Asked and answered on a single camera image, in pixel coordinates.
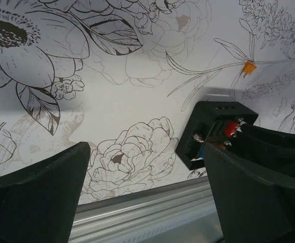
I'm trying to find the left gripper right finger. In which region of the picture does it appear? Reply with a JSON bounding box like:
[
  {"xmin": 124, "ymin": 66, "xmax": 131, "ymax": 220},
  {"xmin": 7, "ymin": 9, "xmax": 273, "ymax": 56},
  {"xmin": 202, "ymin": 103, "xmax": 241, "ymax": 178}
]
[{"xmin": 204, "ymin": 144, "xmax": 295, "ymax": 242}]

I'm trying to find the orange blade fuse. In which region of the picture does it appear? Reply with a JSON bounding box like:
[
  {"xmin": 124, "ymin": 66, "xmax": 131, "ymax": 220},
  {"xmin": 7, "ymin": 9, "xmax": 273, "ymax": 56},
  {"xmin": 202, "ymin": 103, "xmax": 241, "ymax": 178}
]
[{"xmin": 241, "ymin": 61, "xmax": 256, "ymax": 77}]

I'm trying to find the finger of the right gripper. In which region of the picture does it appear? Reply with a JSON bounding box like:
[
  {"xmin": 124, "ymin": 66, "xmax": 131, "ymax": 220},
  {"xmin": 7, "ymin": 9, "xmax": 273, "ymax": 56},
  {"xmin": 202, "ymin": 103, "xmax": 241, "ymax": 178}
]
[{"xmin": 235, "ymin": 124, "xmax": 295, "ymax": 178}]

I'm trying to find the aluminium rail frame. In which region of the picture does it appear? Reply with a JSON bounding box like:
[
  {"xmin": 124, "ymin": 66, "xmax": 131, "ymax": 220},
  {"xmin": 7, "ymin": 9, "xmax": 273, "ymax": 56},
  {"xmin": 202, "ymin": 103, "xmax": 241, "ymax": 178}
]
[{"xmin": 68, "ymin": 177, "xmax": 223, "ymax": 242}]

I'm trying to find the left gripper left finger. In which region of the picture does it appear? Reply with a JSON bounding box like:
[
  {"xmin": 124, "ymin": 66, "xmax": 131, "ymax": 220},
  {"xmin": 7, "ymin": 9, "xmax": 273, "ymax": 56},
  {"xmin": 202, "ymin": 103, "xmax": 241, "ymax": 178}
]
[{"xmin": 0, "ymin": 142, "xmax": 91, "ymax": 242}]

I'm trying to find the black fuse box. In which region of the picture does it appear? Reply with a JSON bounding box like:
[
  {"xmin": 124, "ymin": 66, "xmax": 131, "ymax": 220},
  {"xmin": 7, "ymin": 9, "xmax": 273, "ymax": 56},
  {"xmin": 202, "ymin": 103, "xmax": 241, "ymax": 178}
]
[{"xmin": 175, "ymin": 101, "xmax": 259, "ymax": 171}]

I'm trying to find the floral patterned mat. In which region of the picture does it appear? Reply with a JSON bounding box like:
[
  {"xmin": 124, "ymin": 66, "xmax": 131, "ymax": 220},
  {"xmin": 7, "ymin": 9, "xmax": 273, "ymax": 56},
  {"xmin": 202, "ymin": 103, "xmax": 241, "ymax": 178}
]
[{"xmin": 0, "ymin": 1, "xmax": 295, "ymax": 204}]

